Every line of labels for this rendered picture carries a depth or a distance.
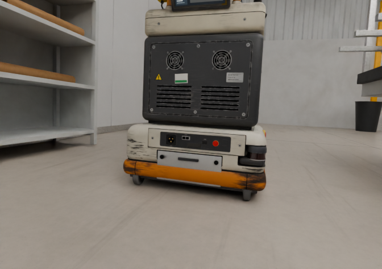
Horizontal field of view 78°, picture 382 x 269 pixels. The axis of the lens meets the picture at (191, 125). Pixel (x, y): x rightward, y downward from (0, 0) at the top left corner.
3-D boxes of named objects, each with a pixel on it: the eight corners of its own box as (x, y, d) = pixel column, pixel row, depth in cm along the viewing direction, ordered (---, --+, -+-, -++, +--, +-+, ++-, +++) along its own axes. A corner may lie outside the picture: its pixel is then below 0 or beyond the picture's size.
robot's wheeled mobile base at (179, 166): (265, 198, 91) (270, 133, 89) (119, 177, 107) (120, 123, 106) (262, 161, 155) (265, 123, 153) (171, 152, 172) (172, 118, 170)
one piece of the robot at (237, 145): (244, 156, 92) (246, 135, 91) (146, 147, 103) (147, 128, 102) (245, 155, 94) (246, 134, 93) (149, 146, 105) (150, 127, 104)
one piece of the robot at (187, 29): (256, 158, 98) (270, -54, 92) (137, 146, 113) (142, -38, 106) (256, 146, 130) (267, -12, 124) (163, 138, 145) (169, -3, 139)
